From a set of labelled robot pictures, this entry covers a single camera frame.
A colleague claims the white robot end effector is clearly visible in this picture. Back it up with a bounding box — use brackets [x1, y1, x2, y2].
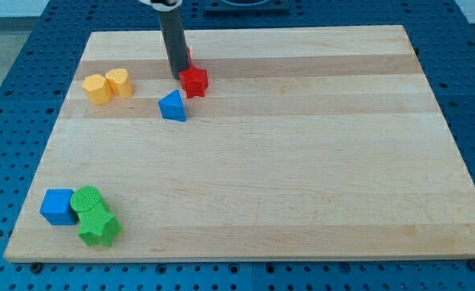
[138, 0, 183, 7]

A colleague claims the blue triangle block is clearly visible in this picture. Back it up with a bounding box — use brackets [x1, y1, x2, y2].
[158, 90, 187, 122]

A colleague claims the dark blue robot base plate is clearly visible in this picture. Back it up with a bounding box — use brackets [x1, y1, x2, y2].
[204, 0, 290, 13]

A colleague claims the yellow hexagon block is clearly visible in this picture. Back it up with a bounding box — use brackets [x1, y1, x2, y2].
[82, 74, 112, 105]

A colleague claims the green circle block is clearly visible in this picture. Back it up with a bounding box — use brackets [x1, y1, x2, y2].
[70, 186, 108, 213]

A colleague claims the blue cube block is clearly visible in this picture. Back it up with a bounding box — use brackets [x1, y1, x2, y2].
[40, 188, 78, 226]

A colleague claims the yellow heart block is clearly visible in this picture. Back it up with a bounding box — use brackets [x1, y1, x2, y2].
[105, 68, 134, 99]

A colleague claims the green star block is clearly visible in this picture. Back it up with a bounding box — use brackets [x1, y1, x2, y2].
[78, 204, 122, 247]

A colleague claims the red circle block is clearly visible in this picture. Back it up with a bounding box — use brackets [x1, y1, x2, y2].
[187, 47, 192, 66]

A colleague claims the red star block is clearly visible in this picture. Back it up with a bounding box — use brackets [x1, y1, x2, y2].
[179, 65, 208, 99]

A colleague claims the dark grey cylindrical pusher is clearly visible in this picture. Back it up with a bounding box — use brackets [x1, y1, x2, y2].
[158, 8, 189, 79]

